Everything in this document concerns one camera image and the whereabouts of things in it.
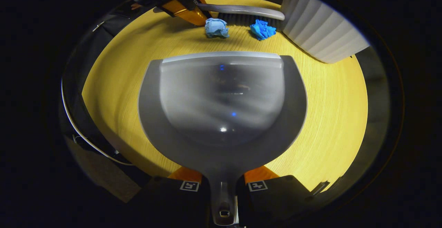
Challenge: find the white ribbed garbage bin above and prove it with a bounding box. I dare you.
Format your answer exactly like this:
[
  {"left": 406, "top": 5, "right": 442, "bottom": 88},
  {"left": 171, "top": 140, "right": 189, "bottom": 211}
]
[{"left": 280, "top": 0, "right": 370, "bottom": 64}]

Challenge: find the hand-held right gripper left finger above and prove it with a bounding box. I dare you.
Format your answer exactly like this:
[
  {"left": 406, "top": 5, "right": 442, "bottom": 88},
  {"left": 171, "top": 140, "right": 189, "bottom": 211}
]
[{"left": 133, "top": 166, "right": 211, "bottom": 227}]

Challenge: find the small grey broom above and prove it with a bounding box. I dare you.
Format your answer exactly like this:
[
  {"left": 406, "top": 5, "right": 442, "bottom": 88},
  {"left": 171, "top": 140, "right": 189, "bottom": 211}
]
[{"left": 196, "top": 3, "right": 286, "bottom": 29}]

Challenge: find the yellow wooden desktop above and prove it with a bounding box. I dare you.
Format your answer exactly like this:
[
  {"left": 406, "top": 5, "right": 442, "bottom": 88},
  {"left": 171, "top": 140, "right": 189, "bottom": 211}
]
[{"left": 82, "top": 0, "right": 368, "bottom": 191}]

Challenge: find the white cable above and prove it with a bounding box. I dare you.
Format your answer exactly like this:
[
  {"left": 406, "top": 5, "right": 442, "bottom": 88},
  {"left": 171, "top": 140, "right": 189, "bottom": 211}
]
[{"left": 61, "top": 79, "right": 136, "bottom": 167}]

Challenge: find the grey dustpan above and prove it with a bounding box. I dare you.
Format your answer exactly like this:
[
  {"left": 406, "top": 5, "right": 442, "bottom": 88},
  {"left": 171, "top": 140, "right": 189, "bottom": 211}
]
[{"left": 138, "top": 51, "right": 308, "bottom": 226}]

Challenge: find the deep blue paper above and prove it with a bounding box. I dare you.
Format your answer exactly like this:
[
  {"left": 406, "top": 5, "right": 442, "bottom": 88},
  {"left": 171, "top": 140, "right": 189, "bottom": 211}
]
[{"left": 250, "top": 19, "right": 277, "bottom": 41}]

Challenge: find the light blue paper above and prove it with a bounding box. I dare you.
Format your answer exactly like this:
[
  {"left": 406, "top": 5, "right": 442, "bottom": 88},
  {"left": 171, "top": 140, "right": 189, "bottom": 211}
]
[{"left": 204, "top": 18, "right": 230, "bottom": 39}]

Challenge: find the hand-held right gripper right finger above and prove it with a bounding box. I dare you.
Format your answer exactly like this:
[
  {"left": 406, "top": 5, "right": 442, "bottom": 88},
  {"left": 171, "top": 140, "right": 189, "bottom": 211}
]
[{"left": 236, "top": 165, "right": 314, "bottom": 226}]

